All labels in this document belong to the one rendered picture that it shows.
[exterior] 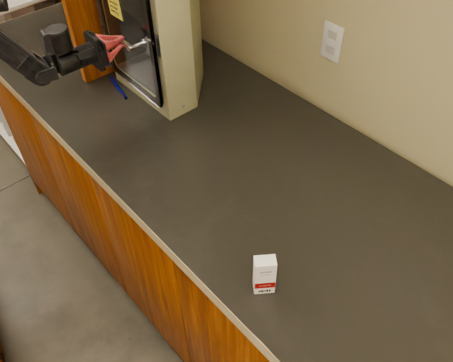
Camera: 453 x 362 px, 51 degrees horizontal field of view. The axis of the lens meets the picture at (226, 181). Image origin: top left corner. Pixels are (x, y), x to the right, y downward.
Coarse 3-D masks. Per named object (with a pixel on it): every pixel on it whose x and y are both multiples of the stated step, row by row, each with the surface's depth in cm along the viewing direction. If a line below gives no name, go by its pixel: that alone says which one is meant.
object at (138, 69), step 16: (128, 0) 130; (144, 0) 123; (112, 16) 144; (128, 16) 135; (144, 16) 127; (112, 32) 150; (128, 32) 140; (144, 32) 132; (112, 48) 156; (144, 48) 137; (128, 64) 151; (144, 64) 142; (128, 80) 158; (144, 80) 148; (160, 96) 144
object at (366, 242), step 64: (0, 64) 177; (64, 128) 150; (128, 128) 150; (192, 128) 149; (256, 128) 149; (320, 128) 148; (128, 192) 130; (192, 192) 130; (256, 192) 130; (320, 192) 129; (384, 192) 129; (448, 192) 128; (192, 256) 115; (320, 256) 115; (384, 256) 114; (448, 256) 114; (256, 320) 103; (320, 320) 103; (384, 320) 103; (448, 320) 102
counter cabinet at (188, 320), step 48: (0, 96) 208; (48, 144) 180; (48, 192) 234; (96, 192) 158; (96, 240) 198; (144, 240) 142; (144, 288) 174; (192, 288) 128; (192, 336) 154; (240, 336) 117
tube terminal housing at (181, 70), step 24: (168, 0) 127; (192, 0) 136; (168, 24) 131; (192, 24) 138; (168, 48) 135; (192, 48) 141; (168, 72) 140; (192, 72) 147; (144, 96) 158; (168, 96) 146; (192, 96) 152
